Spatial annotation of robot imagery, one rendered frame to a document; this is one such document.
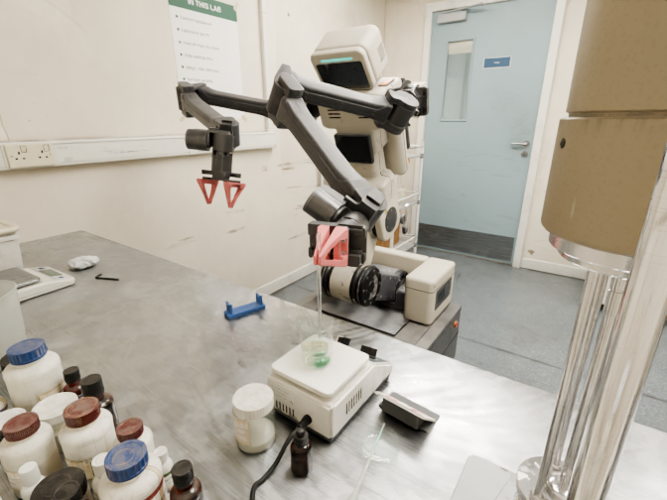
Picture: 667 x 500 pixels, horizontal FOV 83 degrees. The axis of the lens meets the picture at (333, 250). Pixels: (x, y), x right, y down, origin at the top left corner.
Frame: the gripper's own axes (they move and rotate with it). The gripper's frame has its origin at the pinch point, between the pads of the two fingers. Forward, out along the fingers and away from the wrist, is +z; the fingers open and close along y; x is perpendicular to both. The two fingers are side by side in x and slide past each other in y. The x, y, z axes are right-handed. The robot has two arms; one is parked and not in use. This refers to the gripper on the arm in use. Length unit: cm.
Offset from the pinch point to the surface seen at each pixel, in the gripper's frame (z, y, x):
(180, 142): -111, -119, -8
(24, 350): 19.1, -40.4, 12.9
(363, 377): 0.2, 7.5, 19.5
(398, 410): 0.7, 13.5, 23.8
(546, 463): 23.5, 27.8, 4.6
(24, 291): -8, -87, 23
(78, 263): -28, -93, 23
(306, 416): 8.1, 0.8, 22.3
